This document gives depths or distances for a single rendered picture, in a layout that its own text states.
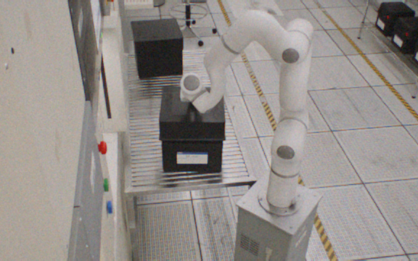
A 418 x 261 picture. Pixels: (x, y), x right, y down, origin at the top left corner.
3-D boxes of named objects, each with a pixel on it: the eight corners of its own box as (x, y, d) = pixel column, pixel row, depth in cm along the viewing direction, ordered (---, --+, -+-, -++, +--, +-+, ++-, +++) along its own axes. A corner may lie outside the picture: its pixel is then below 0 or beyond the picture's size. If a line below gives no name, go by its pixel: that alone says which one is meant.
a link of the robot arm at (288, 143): (302, 162, 188) (310, 115, 174) (294, 192, 174) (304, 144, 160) (273, 156, 191) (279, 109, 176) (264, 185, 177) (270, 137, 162)
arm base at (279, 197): (309, 196, 198) (316, 165, 187) (289, 222, 186) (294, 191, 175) (271, 177, 207) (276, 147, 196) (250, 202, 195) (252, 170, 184)
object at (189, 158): (162, 172, 209) (160, 143, 198) (166, 135, 231) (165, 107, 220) (222, 172, 210) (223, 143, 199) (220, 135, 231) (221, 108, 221)
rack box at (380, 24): (371, 25, 476) (377, 1, 460) (397, 24, 479) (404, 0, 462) (383, 38, 452) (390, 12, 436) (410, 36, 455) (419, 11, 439)
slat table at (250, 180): (245, 278, 253) (257, 180, 206) (137, 291, 245) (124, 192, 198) (210, 135, 354) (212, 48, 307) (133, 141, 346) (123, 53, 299)
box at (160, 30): (184, 75, 278) (183, 38, 263) (138, 79, 273) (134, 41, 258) (176, 53, 300) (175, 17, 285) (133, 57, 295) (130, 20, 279)
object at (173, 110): (226, 141, 197) (227, 117, 189) (158, 141, 196) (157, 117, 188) (223, 103, 220) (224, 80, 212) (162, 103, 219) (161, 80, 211)
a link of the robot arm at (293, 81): (272, 151, 176) (280, 127, 188) (303, 156, 172) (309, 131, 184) (275, 31, 146) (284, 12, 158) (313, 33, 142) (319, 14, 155)
